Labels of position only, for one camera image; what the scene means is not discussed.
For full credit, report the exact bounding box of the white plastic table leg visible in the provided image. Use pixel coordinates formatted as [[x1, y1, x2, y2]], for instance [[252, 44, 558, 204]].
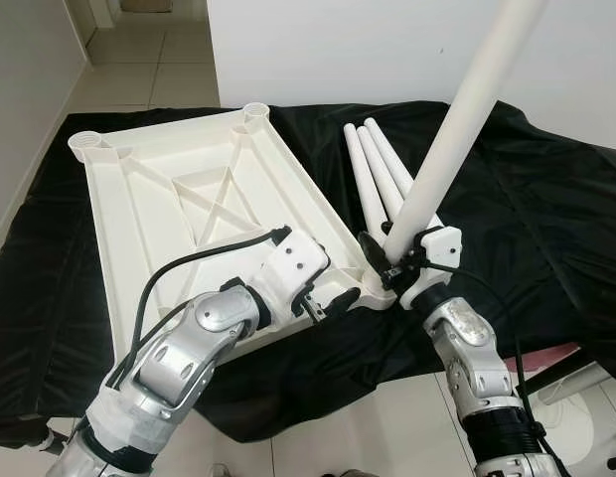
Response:
[[344, 124, 388, 235], [357, 122, 403, 222], [383, 0, 549, 261], [367, 117, 444, 233]]

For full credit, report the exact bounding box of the white plastic table top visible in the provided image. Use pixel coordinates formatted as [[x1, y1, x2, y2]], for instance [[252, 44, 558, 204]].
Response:
[[68, 101, 400, 364]]

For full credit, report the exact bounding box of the black table cloth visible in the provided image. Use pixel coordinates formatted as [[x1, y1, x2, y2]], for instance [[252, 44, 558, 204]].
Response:
[[0, 99, 616, 448]]

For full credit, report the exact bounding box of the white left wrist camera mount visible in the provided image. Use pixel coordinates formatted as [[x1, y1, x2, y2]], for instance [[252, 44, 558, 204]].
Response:
[[258, 229, 331, 304]]

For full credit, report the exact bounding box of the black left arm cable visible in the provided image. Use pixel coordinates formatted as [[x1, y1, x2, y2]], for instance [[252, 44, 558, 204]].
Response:
[[107, 227, 292, 389]]

